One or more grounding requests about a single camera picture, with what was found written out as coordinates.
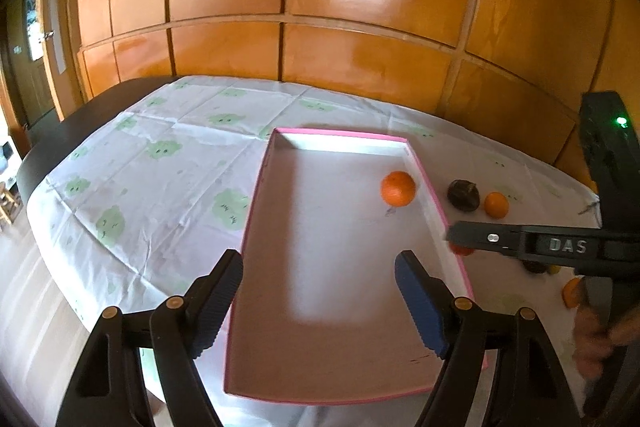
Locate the dark brown fruit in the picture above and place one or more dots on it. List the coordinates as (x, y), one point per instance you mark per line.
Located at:
(534, 267)
(463, 195)

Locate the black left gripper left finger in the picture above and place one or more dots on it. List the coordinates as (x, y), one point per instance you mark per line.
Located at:
(107, 387)

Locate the small orange kumquat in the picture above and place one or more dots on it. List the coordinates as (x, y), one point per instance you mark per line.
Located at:
(496, 205)

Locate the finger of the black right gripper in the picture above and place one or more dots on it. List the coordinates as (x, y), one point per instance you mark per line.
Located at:
(483, 236)

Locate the dark wooden table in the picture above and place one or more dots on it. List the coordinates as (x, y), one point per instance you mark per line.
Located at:
(68, 134)

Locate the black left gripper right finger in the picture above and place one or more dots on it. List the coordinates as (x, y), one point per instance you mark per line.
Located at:
(529, 386)

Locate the red cherry tomato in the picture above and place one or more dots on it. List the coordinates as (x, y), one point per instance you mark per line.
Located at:
(461, 250)

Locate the right hand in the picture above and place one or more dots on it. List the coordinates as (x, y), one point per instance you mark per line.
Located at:
(594, 343)

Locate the orange tangerine with stem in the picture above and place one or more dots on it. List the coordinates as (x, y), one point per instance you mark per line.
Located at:
(573, 293)

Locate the wooden door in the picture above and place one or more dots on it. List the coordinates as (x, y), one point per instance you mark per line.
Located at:
(39, 41)

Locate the round orange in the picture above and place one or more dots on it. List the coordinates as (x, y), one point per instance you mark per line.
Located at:
(398, 189)

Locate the white green-patterned tablecloth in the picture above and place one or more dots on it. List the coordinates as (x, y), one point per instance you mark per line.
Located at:
(152, 199)

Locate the white pink-edged tray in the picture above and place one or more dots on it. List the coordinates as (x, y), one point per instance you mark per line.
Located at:
(318, 318)

